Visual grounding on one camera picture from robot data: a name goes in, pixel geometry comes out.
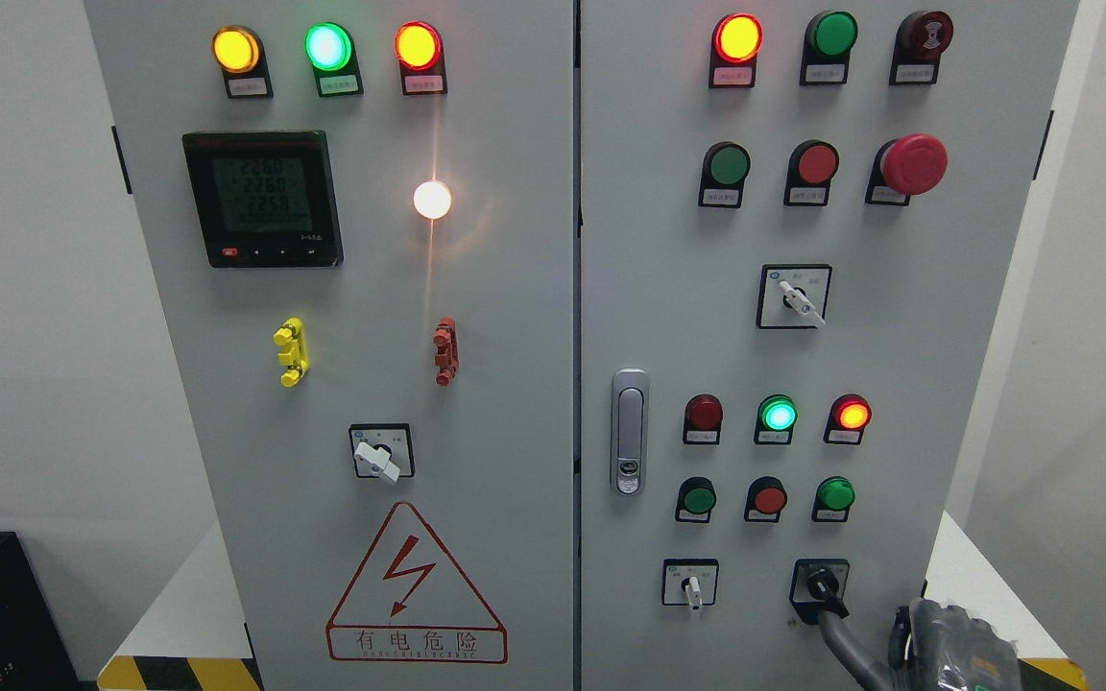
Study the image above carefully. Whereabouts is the black knob selector switch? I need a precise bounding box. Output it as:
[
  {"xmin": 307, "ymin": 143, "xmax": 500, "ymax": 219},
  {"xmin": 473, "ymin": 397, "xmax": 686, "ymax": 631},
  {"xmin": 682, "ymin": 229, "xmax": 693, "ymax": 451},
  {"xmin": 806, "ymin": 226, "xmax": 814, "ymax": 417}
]
[{"xmin": 789, "ymin": 559, "xmax": 851, "ymax": 626}]

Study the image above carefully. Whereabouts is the red terminal connector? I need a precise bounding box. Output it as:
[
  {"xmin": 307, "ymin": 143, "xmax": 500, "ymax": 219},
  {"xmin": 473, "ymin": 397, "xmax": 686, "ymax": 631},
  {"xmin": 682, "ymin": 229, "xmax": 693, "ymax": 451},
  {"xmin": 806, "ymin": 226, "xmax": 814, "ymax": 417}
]
[{"xmin": 434, "ymin": 316, "xmax": 460, "ymax": 388}]

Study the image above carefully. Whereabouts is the dark red lamp left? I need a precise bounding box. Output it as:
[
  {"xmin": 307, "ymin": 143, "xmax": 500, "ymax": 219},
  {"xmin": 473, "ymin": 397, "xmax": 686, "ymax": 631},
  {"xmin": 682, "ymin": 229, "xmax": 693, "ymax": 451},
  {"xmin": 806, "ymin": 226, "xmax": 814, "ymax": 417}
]
[{"xmin": 682, "ymin": 392, "xmax": 723, "ymax": 444}]

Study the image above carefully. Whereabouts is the white lit indicator lamp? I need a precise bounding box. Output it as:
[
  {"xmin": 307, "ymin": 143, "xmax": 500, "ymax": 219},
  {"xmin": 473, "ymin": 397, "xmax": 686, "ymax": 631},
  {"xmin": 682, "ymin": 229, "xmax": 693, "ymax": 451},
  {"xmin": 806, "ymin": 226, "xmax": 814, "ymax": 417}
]
[{"xmin": 413, "ymin": 179, "xmax": 453, "ymax": 222}]

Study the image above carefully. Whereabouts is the green push button lower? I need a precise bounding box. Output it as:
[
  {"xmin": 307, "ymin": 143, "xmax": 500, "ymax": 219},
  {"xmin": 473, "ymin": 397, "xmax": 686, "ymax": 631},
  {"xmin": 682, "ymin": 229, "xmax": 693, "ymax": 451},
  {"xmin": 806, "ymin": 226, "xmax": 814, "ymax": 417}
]
[{"xmin": 672, "ymin": 477, "xmax": 718, "ymax": 522}]

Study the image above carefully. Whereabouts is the green push button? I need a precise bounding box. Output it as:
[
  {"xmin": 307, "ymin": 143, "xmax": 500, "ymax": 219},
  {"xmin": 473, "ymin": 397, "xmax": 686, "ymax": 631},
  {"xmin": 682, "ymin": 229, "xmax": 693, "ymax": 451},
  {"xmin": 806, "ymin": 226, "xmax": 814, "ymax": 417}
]
[
  {"xmin": 672, "ymin": 477, "xmax": 718, "ymax": 522},
  {"xmin": 698, "ymin": 142, "xmax": 751, "ymax": 209}
]

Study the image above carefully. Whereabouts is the green lit lamp middle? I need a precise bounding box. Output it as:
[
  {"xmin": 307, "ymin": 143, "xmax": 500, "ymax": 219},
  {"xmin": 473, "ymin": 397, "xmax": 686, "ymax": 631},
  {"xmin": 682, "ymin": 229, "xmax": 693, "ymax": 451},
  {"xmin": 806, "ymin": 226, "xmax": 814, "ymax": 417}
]
[{"xmin": 754, "ymin": 392, "xmax": 799, "ymax": 444}]

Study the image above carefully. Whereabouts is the grey electrical cabinet left door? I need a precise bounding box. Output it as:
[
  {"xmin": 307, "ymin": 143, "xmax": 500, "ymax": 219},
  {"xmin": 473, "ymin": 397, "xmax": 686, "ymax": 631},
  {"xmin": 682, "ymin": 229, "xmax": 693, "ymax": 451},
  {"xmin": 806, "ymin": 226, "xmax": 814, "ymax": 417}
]
[{"xmin": 86, "ymin": 1, "xmax": 575, "ymax": 690}]

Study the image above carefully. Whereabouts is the grey electrical cabinet door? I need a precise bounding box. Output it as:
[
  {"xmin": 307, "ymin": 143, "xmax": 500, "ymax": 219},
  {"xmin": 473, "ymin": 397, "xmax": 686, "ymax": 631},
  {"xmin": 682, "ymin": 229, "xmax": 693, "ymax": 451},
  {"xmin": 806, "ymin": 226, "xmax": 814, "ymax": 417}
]
[
  {"xmin": 580, "ymin": 1, "xmax": 1078, "ymax": 690},
  {"xmin": 86, "ymin": 1, "xmax": 575, "ymax": 690}
]

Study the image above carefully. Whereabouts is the green push button upper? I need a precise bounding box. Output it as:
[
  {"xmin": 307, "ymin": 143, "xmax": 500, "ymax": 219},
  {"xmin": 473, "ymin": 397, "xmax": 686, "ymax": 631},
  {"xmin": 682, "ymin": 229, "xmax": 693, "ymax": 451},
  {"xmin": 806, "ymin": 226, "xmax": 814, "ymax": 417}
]
[{"xmin": 698, "ymin": 142, "xmax": 751, "ymax": 209}]

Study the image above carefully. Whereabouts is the red push button lower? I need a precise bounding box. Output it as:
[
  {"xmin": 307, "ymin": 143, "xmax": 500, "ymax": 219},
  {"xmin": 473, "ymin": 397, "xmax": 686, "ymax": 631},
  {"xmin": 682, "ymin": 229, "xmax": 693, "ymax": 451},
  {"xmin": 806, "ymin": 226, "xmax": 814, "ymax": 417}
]
[{"xmin": 743, "ymin": 477, "xmax": 787, "ymax": 522}]

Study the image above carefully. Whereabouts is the red push button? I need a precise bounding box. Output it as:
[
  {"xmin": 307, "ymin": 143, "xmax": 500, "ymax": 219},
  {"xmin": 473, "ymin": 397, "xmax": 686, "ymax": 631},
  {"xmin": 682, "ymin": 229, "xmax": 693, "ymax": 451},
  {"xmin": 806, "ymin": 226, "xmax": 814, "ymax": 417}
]
[
  {"xmin": 782, "ymin": 139, "xmax": 841, "ymax": 208},
  {"xmin": 743, "ymin": 477, "xmax": 787, "ymax": 522}
]

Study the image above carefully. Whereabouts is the yellow terminal connector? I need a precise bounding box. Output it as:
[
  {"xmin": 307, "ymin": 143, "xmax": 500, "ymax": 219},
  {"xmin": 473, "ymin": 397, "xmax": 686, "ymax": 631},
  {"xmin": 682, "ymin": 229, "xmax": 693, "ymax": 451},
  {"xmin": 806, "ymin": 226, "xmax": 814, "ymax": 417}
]
[{"xmin": 273, "ymin": 318, "xmax": 310, "ymax": 388}]

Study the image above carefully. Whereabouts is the grey electrical cabinet right door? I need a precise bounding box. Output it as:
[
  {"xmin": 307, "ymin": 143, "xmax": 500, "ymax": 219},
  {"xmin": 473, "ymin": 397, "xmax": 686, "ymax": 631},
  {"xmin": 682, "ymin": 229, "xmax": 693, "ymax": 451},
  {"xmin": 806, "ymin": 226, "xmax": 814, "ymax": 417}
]
[{"xmin": 580, "ymin": 1, "xmax": 1078, "ymax": 690}]

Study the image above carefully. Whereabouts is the red electric danger warning sign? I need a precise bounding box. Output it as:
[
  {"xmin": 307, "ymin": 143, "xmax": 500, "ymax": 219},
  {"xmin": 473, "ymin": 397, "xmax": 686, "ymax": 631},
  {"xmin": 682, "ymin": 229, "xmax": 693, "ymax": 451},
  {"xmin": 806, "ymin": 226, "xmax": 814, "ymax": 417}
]
[{"xmin": 325, "ymin": 500, "xmax": 509, "ymax": 664}]

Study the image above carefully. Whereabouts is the red lamp right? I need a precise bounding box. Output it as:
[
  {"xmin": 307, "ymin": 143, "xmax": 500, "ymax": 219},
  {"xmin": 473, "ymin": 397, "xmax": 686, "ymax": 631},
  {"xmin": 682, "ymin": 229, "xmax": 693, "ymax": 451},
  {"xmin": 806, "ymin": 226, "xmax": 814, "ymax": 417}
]
[{"xmin": 824, "ymin": 392, "xmax": 873, "ymax": 444}]

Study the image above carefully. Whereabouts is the red push button upper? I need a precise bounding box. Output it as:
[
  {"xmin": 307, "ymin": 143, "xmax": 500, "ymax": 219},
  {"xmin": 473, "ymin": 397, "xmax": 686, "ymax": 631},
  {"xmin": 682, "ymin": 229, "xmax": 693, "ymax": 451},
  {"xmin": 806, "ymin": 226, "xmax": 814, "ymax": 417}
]
[{"xmin": 782, "ymin": 139, "xmax": 841, "ymax": 208}]

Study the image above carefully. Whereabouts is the green lamp lower right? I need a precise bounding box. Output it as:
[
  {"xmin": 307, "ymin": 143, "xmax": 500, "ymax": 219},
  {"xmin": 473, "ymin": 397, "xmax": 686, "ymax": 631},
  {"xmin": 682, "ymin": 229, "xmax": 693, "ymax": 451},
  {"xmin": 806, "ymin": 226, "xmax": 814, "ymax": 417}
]
[{"xmin": 811, "ymin": 477, "xmax": 856, "ymax": 522}]

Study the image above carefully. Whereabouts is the black digital power meter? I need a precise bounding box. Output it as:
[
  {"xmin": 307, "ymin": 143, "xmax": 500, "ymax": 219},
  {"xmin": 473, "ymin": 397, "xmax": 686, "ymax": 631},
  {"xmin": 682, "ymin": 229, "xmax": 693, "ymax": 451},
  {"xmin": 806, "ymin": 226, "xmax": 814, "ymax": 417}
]
[{"xmin": 181, "ymin": 130, "xmax": 343, "ymax": 268}]

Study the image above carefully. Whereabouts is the red indicator lamp top left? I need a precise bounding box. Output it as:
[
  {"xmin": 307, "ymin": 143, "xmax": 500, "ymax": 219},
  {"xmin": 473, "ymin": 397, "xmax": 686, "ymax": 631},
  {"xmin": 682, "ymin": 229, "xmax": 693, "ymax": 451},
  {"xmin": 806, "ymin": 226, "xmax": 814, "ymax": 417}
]
[{"xmin": 394, "ymin": 21, "xmax": 447, "ymax": 96}]

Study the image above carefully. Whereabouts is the red lit lamp right door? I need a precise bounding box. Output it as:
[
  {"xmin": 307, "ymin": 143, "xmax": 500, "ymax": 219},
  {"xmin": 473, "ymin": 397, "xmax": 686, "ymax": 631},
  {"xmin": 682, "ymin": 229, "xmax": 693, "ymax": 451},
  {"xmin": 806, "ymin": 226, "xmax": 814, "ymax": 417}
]
[{"xmin": 709, "ymin": 12, "xmax": 764, "ymax": 90}]

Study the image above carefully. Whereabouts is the green indicator lamp top left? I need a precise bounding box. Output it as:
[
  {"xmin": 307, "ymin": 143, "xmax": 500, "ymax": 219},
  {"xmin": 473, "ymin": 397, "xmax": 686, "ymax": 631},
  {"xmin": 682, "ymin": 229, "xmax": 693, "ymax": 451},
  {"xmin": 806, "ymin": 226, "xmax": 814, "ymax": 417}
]
[{"xmin": 303, "ymin": 22, "xmax": 364, "ymax": 97}]

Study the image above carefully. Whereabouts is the red emergency stop button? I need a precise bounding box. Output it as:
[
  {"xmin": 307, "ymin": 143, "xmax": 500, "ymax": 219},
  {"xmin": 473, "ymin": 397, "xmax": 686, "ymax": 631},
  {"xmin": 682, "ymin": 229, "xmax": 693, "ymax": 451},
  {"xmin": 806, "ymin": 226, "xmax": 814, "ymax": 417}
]
[{"xmin": 865, "ymin": 132, "xmax": 949, "ymax": 208}]

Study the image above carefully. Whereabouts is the green lamp top right door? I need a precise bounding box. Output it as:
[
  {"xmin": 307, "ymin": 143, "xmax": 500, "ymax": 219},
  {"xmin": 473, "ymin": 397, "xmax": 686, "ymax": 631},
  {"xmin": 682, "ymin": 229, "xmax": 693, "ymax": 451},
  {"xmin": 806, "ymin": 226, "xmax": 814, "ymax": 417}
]
[{"xmin": 800, "ymin": 12, "xmax": 857, "ymax": 86}]

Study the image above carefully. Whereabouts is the yellow indicator lamp top left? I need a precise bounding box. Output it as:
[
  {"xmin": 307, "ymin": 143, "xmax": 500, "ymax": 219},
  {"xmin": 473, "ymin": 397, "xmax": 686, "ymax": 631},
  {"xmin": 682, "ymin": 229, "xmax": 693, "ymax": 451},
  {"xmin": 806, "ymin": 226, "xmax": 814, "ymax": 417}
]
[{"xmin": 211, "ymin": 25, "xmax": 274, "ymax": 98}]

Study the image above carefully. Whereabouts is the white platform with hazard stripes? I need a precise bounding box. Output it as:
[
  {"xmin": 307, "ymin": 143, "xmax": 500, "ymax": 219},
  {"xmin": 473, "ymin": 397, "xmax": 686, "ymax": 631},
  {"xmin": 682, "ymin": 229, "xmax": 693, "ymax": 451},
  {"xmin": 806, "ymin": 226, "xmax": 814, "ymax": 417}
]
[{"xmin": 97, "ymin": 514, "xmax": 1088, "ymax": 690}]

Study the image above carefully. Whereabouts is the silver door handle lock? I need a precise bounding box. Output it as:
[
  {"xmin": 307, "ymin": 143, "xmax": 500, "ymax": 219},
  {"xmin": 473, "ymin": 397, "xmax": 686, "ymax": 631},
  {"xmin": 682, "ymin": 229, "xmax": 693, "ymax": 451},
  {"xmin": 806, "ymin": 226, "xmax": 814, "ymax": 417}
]
[{"xmin": 611, "ymin": 369, "xmax": 650, "ymax": 498}]

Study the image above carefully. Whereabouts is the white selector switch left door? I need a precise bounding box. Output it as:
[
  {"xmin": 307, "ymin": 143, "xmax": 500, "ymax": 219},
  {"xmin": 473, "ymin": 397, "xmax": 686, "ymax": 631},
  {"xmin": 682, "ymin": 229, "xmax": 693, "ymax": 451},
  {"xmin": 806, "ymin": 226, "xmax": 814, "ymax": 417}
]
[{"xmin": 348, "ymin": 423, "xmax": 416, "ymax": 486}]

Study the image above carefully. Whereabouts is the white selector switch upper right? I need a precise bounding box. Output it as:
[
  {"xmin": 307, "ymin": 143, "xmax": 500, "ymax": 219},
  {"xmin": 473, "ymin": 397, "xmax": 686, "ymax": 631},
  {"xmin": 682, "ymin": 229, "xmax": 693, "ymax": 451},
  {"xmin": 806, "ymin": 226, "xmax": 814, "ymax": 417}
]
[{"xmin": 757, "ymin": 264, "xmax": 832, "ymax": 329}]

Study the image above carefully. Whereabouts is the white selector switch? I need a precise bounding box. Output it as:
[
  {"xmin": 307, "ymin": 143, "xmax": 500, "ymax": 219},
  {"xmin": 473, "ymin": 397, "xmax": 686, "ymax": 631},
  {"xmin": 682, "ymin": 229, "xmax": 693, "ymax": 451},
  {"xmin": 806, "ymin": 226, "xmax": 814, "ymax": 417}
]
[
  {"xmin": 757, "ymin": 264, "xmax": 832, "ymax": 329},
  {"xmin": 660, "ymin": 559, "xmax": 719, "ymax": 611}
]

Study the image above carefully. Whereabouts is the white selector switch lower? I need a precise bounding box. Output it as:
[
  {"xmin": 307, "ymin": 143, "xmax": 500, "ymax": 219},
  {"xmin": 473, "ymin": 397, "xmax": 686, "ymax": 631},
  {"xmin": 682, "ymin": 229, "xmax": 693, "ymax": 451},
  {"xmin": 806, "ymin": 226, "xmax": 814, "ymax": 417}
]
[{"xmin": 660, "ymin": 559, "xmax": 719, "ymax": 611}]

